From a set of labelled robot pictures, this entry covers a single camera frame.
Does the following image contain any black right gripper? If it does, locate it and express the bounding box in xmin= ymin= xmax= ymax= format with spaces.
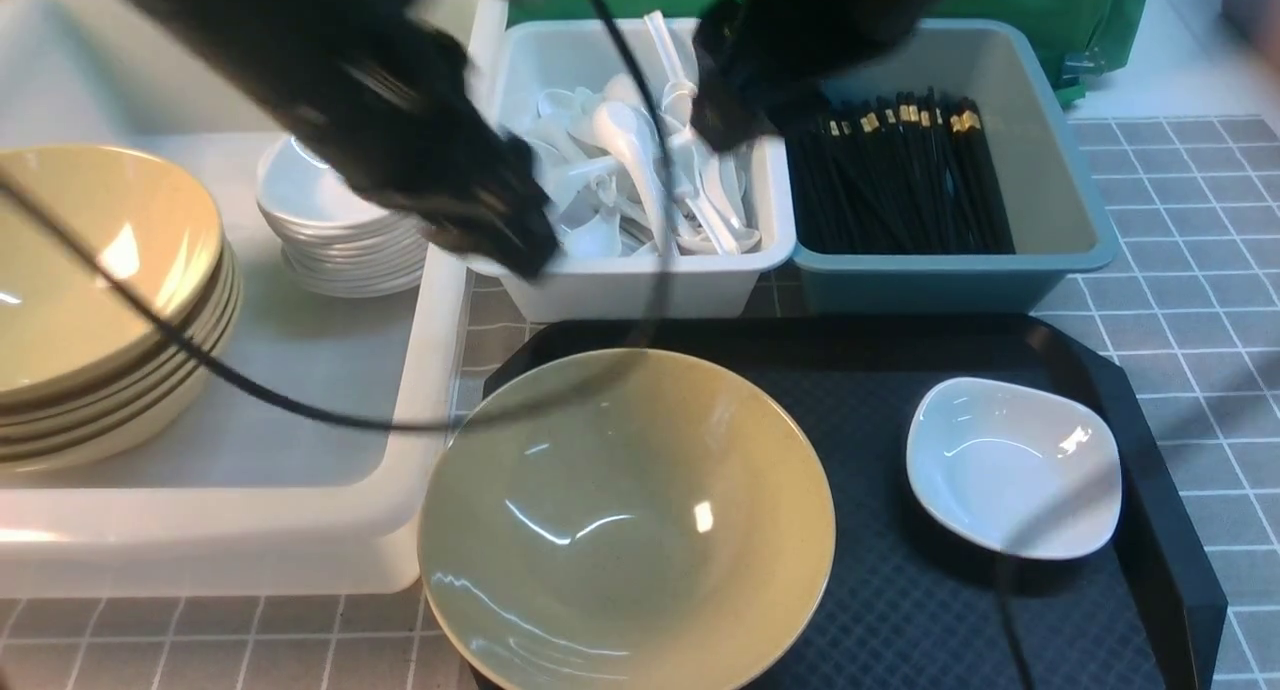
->
xmin=690 ymin=0 xmax=829 ymax=154

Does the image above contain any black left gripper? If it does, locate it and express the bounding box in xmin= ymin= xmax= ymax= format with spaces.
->
xmin=380 ymin=120 xmax=559 ymax=280

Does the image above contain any yellow noodle bowl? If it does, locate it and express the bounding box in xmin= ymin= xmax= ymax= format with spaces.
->
xmin=419 ymin=349 xmax=836 ymax=689

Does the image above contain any white square sauce dish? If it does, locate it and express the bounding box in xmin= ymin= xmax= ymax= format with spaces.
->
xmin=905 ymin=376 xmax=1123 ymax=562

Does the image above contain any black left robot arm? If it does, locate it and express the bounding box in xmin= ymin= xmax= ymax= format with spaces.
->
xmin=127 ymin=0 xmax=558 ymax=279

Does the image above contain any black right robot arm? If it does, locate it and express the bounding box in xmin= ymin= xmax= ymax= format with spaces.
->
xmin=690 ymin=0 xmax=941 ymax=154

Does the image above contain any pile of white spoons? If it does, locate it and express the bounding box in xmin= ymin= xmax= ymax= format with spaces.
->
xmin=515 ymin=12 xmax=762 ymax=260

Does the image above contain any stack of white dishes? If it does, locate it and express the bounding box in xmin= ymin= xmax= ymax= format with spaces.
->
xmin=256 ymin=137 xmax=429 ymax=298

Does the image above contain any white plastic spoon bin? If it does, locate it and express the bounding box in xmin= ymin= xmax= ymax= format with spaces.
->
xmin=466 ymin=20 xmax=796 ymax=324

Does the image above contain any pile of black chopsticks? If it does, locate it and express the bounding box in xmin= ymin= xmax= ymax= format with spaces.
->
xmin=785 ymin=90 xmax=1015 ymax=256

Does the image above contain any large white plastic tub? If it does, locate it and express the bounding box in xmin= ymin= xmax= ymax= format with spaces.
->
xmin=1 ymin=0 xmax=468 ymax=598

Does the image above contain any teal plastic chopstick bin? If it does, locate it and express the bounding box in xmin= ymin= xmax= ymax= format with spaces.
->
xmin=794 ymin=19 xmax=1120 ymax=315

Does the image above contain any stack of yellow bowls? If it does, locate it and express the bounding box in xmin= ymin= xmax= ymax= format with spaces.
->
xmin=3 ymin=143 xmax=243 ymax=472

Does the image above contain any grey grid tablecloth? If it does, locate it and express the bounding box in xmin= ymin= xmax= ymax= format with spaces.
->
xmin=3 ymin=116 xmax=1279 ymax=689

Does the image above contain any black plastic serving tray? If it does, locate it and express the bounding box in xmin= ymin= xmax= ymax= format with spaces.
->
xmin=470 ymin=314 xmax=1228 ymax=690

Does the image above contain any black cable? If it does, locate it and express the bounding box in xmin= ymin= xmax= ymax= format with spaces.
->
xmin=0 ymin=0 xmax=681 ymax=434

